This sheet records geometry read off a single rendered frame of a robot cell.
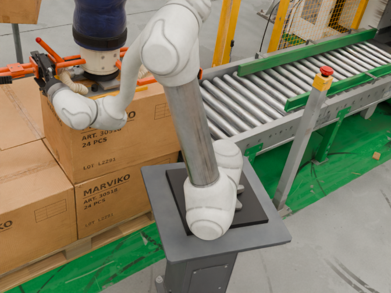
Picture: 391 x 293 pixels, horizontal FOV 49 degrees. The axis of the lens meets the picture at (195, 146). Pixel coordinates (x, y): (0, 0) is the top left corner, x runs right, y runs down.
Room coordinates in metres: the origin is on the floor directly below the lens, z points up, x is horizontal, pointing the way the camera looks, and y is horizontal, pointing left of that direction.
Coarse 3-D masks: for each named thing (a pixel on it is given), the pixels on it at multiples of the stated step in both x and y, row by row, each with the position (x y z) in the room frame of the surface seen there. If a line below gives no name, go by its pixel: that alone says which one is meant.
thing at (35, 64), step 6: (48, 54) 1.55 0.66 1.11; (30, 60) 1.49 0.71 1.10; (36, 60) 1.50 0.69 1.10; (48, 60) 1.52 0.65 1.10; (54, 60) 1.51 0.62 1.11; (36, 66) 1.44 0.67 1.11; (54, 66) 1.48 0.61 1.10; (36, 72) 1.45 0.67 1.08; (42, 72) 1.46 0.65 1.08; (54, 72) 1.48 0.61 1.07
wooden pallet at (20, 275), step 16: (128, 224) 1.63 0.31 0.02; (144, 224) 1.65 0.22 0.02; (80, 240) 1.38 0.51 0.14; (96, 240) 1.48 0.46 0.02; (112, 240) 1.51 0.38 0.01; (48, 256) 1.33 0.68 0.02; (64, 256) 1.35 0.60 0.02; (80, 256) 1.38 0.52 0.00; (16, 272) 1.21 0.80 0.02; (32, 272) 1.22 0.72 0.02; (0, 288) 1.11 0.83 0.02
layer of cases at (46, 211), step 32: (0, 96) 1.97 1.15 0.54; (32, 96) 2.02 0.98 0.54; (0, 128) 1.69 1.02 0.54; (32, 128) 1.73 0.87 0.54; (0, 160) 1.46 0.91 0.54; (32, 160) 1.50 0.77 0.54; (160, 160) 1.70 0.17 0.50; (0, 192) 1.26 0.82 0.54; (32, 192) 1.30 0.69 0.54; (64, 192) 1.34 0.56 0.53; (96, 192) 1.45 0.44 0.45; (128, 192) 1.57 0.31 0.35; (0, 224) 1.14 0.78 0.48; (32, 224) 1.23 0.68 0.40; (64, 224) 1.33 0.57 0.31; (96, 224) 1.44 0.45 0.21; (0, 256) 1.12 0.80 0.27; (32, 256) 1.21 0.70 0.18
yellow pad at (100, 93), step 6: (96, 84) 1.56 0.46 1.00; (90, 90) 1.54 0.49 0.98; (96, 90) 1.54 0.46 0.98; (102, 90) 1.56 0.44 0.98; (108, 90) 1.57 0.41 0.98; (114, 90) 1.57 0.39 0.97; (138, 90) 1.63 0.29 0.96; (84, 96) 1.49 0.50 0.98; (90, 96) 1.50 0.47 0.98; (96, 96) 1.51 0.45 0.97; (102, 96) 1.52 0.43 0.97; (114, 96) 1.55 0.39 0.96
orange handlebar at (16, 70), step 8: (120, 48) 1.75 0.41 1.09; (128, 48) 1.76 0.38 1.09; (72, 56) 1.60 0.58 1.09; (80, 56) 1.62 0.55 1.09; (120, 56) 1.70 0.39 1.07; (16, 64) 1.45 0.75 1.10; (24, 64) 1.47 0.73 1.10; (64, 64) 1.53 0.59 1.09; (72, 64) 1.55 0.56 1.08; (80, 64) 1.58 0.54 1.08; (120, 64) 1.61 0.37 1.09; (0, 72) 1.40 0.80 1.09; (8, 72) 1.39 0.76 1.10; (16, 72) 1.41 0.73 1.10; (24, 72) 1.42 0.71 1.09; (32, 72) 1.44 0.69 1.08; (144, 80) 1.51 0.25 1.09; (152, 80) 1.53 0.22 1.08
